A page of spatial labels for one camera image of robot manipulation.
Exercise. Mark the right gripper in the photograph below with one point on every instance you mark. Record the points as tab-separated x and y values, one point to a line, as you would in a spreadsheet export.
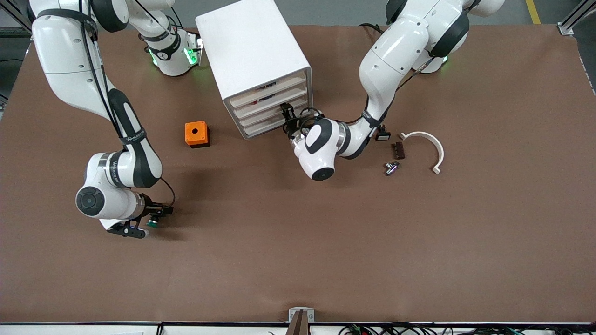
152	208

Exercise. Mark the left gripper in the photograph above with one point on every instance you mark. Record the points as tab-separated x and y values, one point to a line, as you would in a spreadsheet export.
291	126

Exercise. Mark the green push button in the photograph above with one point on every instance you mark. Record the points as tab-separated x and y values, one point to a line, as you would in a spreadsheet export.
152	223

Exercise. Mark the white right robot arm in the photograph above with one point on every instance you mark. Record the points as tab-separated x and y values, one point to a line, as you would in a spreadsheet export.
70	46

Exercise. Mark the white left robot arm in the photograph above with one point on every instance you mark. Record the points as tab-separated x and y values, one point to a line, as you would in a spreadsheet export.
396	56

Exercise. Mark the white drawer cabinet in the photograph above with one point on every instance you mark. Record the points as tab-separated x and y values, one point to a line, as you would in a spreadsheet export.
247	46

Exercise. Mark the black white push button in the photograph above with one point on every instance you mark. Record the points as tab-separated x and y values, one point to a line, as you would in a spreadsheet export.
383	136

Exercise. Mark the small black red part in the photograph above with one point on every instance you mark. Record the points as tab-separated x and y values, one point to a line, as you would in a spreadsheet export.
265	98
266	87

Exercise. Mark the orange box with hole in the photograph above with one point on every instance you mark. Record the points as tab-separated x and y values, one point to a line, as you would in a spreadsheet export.
195	132

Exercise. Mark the brown terminal block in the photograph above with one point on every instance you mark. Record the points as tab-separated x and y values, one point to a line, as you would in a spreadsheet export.
398	151

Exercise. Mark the brown table cover mat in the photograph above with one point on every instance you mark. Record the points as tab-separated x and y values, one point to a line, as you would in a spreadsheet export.
298	242

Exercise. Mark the white curved plastic arc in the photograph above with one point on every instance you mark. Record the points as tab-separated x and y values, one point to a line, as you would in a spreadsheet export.
437	149

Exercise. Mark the silver metal key switch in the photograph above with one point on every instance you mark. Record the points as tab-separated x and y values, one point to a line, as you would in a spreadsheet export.
391	168

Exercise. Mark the white table edge rail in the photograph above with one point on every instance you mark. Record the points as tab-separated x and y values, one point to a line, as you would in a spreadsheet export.
93	329

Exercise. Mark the grey metal bracket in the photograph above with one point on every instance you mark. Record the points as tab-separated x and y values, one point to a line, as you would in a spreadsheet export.
292	314

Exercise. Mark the aluminium frame profile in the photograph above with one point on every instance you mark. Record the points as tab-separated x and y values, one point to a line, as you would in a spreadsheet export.
14	18
572	21

